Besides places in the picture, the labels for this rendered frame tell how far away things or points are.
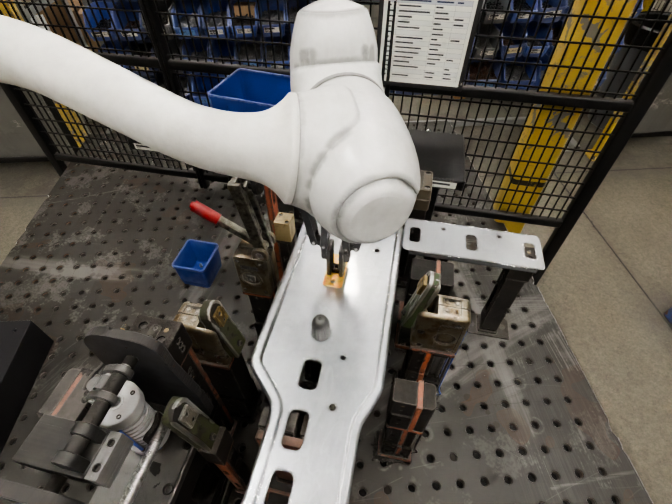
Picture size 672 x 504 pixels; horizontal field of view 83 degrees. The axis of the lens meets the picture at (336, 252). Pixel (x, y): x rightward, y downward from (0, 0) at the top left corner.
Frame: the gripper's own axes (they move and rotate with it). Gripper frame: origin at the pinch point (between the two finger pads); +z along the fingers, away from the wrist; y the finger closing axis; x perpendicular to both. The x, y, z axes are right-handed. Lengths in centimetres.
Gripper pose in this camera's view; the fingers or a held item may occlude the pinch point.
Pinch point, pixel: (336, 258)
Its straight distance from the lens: 71.5
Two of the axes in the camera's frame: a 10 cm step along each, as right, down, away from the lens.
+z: 0.1, 6.7, 7.4
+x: 2.1, -7.3, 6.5
